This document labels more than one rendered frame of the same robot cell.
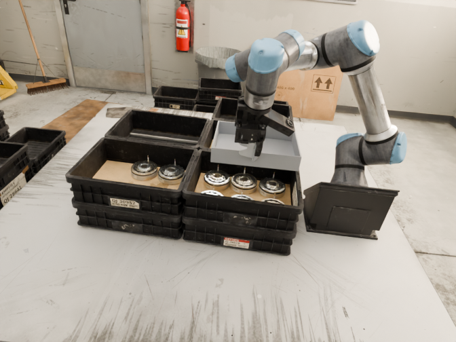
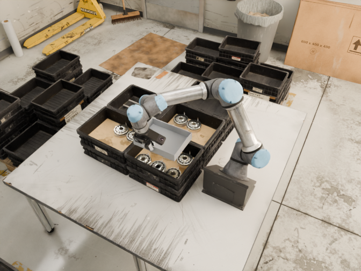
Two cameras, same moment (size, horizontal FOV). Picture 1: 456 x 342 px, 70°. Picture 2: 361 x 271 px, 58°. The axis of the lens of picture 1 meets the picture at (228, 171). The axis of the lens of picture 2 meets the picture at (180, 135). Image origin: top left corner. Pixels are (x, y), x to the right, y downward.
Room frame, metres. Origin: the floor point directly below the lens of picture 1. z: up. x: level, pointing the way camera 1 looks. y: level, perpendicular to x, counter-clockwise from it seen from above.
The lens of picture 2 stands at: (-0.17, -0.80, 2.41)
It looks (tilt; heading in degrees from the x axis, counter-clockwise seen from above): 45 degrees down; 29
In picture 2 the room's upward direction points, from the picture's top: 1 degrees counter-clockwise
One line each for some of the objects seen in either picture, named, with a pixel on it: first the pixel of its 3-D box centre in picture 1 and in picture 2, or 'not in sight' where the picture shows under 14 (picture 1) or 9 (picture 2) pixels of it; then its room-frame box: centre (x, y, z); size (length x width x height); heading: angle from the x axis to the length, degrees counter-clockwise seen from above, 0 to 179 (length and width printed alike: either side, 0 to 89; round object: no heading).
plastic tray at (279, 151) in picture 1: (255, 144); (163, 138); (0.94, -0.08, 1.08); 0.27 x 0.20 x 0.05; 88
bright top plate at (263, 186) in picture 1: (272, 184); (185, 158); (1.02, -0.18, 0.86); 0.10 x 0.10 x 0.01
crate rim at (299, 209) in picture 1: (245, 178); (164, 152); (0.97, -0.06, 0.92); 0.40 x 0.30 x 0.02; 86
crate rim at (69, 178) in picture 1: (137, 163); (113, 129); (0.99, 0.34, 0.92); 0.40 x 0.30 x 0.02; 86
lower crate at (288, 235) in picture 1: (240, 211); (165, 169); (0.97, -0.06, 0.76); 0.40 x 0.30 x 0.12; 86
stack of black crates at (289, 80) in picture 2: not in sight; (271, 81); (2.92, -0.26, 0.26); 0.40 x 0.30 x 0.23; 89
